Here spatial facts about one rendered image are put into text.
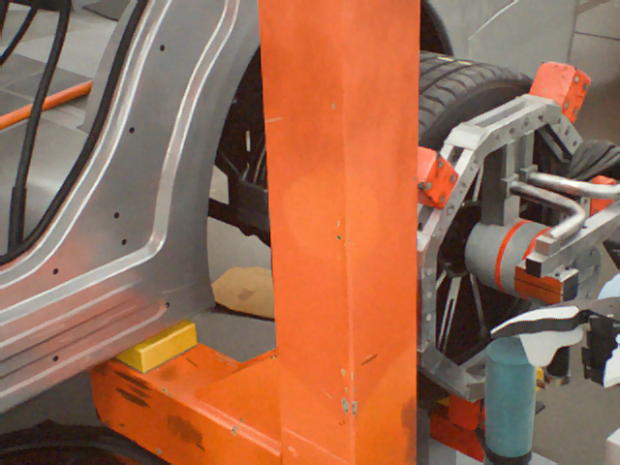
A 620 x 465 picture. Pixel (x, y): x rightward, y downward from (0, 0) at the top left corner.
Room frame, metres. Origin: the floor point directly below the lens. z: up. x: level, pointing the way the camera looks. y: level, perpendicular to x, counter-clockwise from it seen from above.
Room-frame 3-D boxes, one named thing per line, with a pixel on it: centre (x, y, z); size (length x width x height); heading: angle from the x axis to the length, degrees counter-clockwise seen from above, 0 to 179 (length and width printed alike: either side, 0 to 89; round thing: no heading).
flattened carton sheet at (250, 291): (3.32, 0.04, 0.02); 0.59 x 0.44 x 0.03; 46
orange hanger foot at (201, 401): (1.80, 0.19, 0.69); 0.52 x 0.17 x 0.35; 46
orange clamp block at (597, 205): (2.17, -0.57, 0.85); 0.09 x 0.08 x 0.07; 136
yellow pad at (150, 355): (1.92, 0.31, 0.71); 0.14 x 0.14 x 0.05; 46
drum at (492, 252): (1.89, -0.41, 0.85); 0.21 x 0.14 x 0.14; 46
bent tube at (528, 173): (1.93, -0.51, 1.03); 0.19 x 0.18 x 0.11; 46
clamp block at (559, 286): (1.67, -0.39, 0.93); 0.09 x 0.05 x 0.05; 46
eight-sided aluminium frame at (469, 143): (1.94, -0.36, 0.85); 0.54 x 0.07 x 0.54; 136
